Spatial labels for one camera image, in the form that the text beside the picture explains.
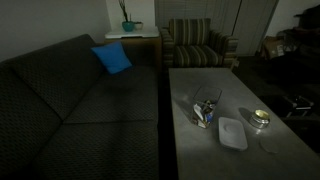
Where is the cardboard box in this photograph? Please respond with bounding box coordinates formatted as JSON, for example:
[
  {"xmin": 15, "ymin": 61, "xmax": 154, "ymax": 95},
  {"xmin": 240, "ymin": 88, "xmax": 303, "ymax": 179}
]
[{"xmin": 260, "ymin": 35, "xmax": 286, "ymax": 60}]

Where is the round grey coaster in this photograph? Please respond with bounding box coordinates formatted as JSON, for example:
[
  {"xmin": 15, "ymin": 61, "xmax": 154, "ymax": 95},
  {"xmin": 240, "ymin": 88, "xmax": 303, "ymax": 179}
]
[{"xmin": 259, "ymin": 138, "xmax": 280, "ymax": 155}]

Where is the striped armchair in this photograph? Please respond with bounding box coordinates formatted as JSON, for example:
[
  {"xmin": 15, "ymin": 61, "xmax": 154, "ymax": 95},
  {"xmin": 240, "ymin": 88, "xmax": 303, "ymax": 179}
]
[{"xmin": 160, "ymin": 17, "xmax": 240, "ymax": 70}]

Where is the blue pillow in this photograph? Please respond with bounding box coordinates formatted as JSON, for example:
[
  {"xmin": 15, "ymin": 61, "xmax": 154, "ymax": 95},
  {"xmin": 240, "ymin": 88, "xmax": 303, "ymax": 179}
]
[{"xmin": 90, "ymin": 41, "xmax": 133, "ymax": 75}]

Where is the clear container with packets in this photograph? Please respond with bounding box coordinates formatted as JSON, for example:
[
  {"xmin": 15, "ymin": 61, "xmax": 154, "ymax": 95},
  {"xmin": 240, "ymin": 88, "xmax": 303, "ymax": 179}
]
[{"xmin": 191, "ymin": 85, "xmax": 223, "ymax": 130}]

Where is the glass candle jar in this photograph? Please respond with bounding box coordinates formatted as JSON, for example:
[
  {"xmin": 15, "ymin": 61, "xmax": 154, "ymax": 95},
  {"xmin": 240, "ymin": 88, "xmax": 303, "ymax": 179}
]
[{"xmin": 249, "ymin": 109, "xmax": 271, "ymax": 130}]

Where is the teal plant pot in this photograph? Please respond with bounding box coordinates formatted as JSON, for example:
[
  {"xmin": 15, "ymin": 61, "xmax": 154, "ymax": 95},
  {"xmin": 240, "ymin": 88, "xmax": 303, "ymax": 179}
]
[{"xmin": 117, "ymin": 0, "xmax": 136, "ymax": 33}]

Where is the wooden side table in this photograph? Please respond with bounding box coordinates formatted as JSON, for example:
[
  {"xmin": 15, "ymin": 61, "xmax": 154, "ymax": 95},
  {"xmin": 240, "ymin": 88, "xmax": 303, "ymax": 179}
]
[{"xmin": 103, "ymin": 35, "xmax": 164, "ymax": 72}]

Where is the dark grey sofa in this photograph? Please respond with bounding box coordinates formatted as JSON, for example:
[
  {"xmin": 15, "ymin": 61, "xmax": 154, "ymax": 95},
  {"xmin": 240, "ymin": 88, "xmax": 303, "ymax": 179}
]
[{"xmin": 0, "ymin": 33, "xmax": 162, "ymax": 180}]

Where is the black device box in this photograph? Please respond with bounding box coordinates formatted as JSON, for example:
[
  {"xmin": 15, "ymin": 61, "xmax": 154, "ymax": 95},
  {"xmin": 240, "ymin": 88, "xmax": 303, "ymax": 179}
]
[{"xmin": 283, "ymin": 94, "xmax": 315, "ymax": 118}]

